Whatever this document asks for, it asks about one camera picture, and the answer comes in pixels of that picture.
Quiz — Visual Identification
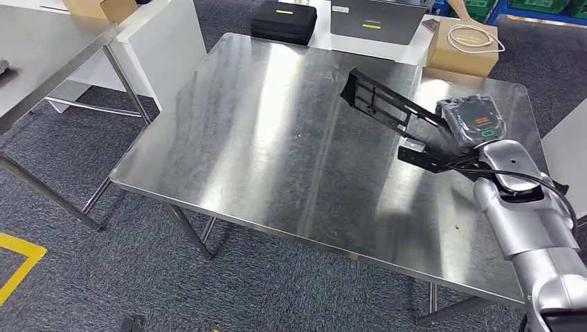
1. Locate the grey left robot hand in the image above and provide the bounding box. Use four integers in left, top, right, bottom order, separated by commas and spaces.
120, 315, 147, 332

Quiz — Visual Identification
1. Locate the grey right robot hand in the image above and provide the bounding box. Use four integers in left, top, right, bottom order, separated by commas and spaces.
434, 93, 509, 150

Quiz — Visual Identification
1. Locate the long black plastic frame part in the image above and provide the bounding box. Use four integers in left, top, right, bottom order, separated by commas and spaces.
340, 67, 453, 143

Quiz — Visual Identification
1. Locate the blue metal shelf rack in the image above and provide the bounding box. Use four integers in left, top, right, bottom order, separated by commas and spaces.
431, 0, 587, 29

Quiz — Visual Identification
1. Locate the stainless steel workbench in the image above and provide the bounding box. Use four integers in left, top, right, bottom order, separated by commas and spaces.
109, 32, 551, 327

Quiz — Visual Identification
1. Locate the cardboard box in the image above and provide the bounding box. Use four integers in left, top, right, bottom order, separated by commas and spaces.
62, 0, 138, 24
425, 17, 500, 78

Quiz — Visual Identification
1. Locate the white side panel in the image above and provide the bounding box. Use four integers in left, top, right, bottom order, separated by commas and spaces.
541, 97, 587, 208

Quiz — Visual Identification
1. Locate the green plastic crate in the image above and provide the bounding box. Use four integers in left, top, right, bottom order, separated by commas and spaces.
464, 0, 498, 19
507, 0, 587, 15

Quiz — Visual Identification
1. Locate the yellow floor tape square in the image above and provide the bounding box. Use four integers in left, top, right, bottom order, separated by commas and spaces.
0, 232, 48, 306

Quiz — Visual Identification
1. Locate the grey laptop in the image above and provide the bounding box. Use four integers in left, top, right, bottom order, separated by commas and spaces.
329, 0, 427, 46

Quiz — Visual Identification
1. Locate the black zip case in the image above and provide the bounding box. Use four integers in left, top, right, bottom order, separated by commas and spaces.
251, 1, 318, 46

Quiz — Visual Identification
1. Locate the grey stamped metal panel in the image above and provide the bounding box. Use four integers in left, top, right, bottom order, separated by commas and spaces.
0, 58, 21, 89

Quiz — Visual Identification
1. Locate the stainless steel table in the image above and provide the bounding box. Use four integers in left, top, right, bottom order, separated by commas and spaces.
0, 3, 154, 232

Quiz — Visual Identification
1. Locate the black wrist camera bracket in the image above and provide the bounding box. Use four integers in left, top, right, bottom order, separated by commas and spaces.
397, 144, 482, 175

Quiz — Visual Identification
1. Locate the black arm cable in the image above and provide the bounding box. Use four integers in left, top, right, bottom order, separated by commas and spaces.
451, 165, 579, 239

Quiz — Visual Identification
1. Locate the coiled white cable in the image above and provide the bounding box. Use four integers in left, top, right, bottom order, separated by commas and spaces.
446, 24, 506, 55

